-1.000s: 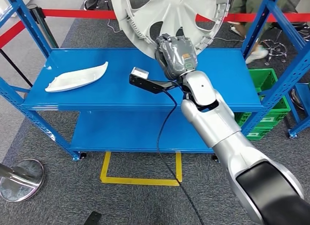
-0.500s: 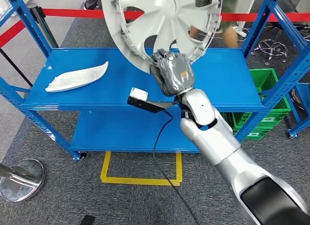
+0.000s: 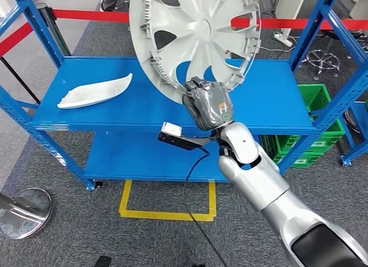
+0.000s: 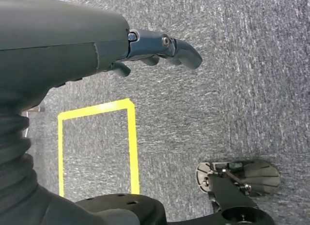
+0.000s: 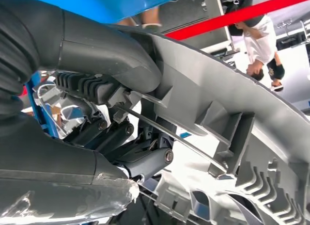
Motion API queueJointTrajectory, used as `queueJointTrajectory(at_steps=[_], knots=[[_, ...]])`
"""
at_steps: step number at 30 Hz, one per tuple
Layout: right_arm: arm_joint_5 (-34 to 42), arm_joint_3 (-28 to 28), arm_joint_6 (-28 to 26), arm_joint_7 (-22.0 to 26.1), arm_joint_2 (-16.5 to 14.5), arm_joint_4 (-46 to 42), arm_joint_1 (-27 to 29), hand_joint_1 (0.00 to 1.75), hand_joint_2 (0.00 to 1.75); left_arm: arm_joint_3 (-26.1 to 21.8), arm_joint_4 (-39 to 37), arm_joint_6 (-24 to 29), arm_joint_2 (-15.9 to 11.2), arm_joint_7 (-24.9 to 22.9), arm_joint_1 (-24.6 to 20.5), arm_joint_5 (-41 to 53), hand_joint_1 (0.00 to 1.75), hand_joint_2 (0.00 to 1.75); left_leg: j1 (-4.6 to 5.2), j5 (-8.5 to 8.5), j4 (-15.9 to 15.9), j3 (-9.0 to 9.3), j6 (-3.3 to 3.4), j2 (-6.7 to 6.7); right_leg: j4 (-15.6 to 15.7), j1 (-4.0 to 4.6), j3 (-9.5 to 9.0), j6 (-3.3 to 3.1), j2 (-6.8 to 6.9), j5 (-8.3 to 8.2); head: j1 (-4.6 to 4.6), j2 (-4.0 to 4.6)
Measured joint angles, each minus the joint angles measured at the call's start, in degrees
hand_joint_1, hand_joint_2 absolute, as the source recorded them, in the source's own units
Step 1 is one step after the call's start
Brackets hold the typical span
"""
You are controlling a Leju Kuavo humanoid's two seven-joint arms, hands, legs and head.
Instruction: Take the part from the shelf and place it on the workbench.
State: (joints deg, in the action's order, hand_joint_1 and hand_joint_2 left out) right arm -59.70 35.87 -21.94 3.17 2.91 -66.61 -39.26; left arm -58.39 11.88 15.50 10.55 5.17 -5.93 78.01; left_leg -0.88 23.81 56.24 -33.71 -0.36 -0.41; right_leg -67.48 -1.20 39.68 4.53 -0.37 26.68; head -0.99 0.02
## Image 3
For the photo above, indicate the robot grey right hand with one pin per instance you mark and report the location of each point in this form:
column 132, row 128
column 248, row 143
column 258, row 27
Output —
column 210, row 105

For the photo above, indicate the silver plastic wheel hubcap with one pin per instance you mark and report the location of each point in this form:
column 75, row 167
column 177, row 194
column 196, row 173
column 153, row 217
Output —
column 201, row 29

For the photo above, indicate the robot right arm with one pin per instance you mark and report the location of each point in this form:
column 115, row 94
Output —
column 259, row 173

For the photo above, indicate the blue metal shelf rack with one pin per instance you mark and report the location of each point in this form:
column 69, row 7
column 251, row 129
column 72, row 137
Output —
column 115, row 105
column 356, row 153

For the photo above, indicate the white curved plastic trim part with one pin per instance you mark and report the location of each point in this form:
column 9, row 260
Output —
column 95, row 93

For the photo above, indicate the white power strip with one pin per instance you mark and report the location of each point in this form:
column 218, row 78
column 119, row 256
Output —
column 283, row 39

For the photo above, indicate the green plastic crate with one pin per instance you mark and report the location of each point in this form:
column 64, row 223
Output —
column 313, row 97
column 305, row 163

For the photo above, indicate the white table leg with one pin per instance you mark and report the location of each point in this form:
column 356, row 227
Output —
column 290, row 6

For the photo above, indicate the black swivel stool chrome base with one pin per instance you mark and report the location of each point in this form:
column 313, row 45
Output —
column 323, row 59

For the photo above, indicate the grey base thin pole stand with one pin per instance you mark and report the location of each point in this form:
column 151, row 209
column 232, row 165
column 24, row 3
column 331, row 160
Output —
column 19, row 80

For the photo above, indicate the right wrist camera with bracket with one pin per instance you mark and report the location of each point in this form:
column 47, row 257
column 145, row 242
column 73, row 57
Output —
column 172, row 129

